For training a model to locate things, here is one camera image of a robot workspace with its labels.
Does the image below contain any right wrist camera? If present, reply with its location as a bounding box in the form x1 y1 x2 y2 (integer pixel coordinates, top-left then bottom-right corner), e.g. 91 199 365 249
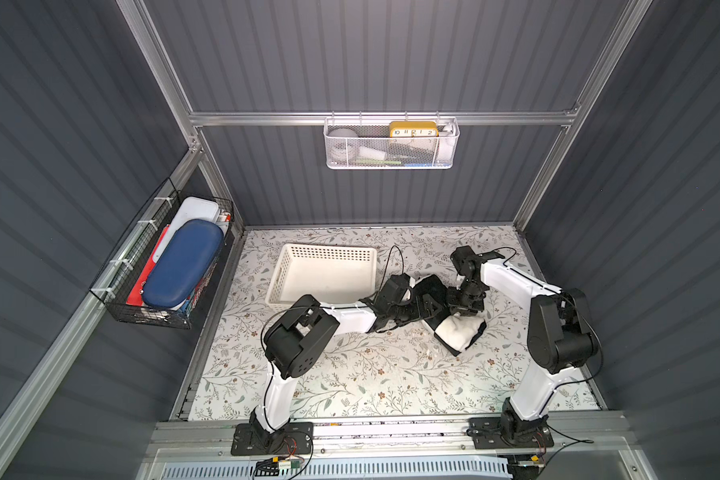
450 246 483 279

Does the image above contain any red flat folder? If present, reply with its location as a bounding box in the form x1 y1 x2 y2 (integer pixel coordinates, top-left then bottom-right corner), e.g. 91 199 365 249
126 226 169 307

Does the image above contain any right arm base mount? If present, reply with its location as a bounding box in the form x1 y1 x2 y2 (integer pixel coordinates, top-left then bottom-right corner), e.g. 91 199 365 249
466 415 554 452

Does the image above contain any white wire wall basket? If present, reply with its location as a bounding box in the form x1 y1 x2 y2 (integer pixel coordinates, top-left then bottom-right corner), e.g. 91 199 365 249
323 116 461 170

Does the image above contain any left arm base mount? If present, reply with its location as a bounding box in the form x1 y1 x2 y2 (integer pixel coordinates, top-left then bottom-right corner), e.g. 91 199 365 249
230 422 314 457

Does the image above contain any white perforated plastic basket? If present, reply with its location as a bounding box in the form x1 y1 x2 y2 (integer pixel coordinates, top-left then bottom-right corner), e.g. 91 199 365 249
265 243 377 310

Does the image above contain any floral table cloth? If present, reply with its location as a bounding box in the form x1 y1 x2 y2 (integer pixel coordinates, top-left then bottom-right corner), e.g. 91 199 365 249
188 224 602 421

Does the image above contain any black white checkered pillowcase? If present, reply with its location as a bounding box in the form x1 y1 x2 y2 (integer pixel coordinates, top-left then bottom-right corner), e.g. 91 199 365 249
410 275 487 357

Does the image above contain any yellow clock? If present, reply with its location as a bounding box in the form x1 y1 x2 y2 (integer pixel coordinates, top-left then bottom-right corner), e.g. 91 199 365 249
389 120 439 138

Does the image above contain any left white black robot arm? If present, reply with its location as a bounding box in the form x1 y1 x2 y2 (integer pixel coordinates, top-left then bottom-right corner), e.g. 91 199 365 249
251 294 440 435

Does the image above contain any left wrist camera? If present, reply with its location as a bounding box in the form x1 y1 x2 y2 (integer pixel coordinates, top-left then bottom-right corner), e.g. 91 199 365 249
377 273 411 305

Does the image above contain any black wire side basket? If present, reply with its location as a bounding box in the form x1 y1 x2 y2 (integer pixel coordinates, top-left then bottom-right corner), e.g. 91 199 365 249
90 179 236 330

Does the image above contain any white tape roll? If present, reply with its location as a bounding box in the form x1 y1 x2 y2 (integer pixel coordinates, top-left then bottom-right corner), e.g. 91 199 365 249
326 128 359 164

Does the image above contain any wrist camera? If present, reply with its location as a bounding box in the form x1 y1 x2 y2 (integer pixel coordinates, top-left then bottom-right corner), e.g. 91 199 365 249
377 273 411 305
450 246 483 279

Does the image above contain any blue oval case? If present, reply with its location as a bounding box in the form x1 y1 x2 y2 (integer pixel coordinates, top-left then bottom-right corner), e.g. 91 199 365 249
142 219 224 309

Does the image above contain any white plastic box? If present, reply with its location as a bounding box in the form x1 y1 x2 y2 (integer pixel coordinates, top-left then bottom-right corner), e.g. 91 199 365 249
151 196 220 263

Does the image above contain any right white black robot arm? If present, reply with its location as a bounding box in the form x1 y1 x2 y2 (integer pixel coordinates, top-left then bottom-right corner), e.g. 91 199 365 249
450 246 601 422

